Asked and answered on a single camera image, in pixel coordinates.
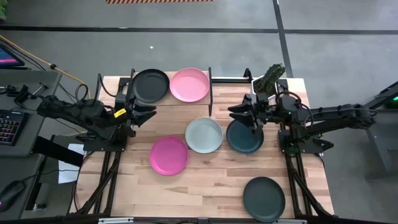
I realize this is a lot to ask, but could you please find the teal plate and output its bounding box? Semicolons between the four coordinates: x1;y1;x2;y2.
226;119;265;154

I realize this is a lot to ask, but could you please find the light pink plate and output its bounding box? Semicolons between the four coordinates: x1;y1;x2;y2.
169;67;211;103

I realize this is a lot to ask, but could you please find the black plate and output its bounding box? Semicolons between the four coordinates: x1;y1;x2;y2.
131;68;171;104

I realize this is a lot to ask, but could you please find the black desk clamp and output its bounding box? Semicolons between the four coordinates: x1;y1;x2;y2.
0;82;49;105

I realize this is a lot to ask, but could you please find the green cactus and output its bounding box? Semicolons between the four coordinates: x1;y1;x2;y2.
257;63;286;96

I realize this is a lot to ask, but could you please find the backlit black keyboard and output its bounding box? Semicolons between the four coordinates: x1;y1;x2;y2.
0;109;30;147

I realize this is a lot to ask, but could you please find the black computer mouse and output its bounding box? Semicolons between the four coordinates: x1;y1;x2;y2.
0;180;27;213

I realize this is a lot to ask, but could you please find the light grey plate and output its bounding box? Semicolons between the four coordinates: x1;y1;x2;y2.
185;116;224;154

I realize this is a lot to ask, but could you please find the computer screen with pink display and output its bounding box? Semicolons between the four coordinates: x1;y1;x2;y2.
0;43;26;68

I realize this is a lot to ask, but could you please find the dark green plate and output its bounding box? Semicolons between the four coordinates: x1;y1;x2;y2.
243;176;286;223

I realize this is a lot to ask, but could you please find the black metal rig frame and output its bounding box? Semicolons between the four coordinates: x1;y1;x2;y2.
66;66;334;224

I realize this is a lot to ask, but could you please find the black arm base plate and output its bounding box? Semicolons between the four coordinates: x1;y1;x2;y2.
81;133;129;154
277;128;335;155

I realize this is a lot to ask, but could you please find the yellow cable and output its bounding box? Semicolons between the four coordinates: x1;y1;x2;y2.
0;34;91;99

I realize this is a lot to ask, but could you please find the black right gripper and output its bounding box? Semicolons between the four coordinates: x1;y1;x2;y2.
227;93;281;136

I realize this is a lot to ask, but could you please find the black device with green light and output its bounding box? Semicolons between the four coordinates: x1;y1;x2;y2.
369;81;398;110

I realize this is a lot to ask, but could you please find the magenta plate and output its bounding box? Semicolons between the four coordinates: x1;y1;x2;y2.
149;136;189;176

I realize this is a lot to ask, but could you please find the black cable loop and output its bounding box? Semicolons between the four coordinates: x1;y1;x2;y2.
75;83;91;104
274;90;314;129

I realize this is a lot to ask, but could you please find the white paper sheet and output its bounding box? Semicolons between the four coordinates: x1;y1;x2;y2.
58;143;86;185

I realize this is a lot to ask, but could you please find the grey desk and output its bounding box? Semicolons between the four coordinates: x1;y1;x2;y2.
0;68;63;220

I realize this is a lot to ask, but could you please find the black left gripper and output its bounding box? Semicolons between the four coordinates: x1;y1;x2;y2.
113;93;157;138

